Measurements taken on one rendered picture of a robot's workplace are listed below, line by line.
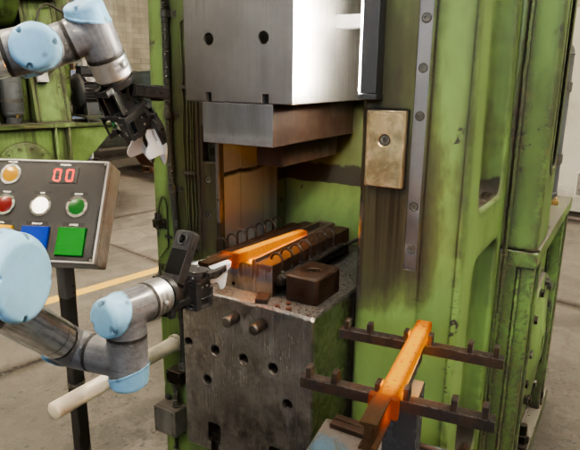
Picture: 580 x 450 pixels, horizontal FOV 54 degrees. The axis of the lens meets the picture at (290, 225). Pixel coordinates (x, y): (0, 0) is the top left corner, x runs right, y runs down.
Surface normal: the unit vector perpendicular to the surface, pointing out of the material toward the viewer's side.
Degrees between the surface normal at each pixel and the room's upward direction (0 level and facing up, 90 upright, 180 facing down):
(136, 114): 90
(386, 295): 90
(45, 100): 79
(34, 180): 60
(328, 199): 90
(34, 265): 87
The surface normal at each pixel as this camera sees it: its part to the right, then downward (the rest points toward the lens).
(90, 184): -0.09, -0.26
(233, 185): 0.86, 0.14
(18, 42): 0.33, 0.25
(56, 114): 0.65, 0.01
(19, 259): 0.97, 0.02
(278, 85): -0.51, 0.22
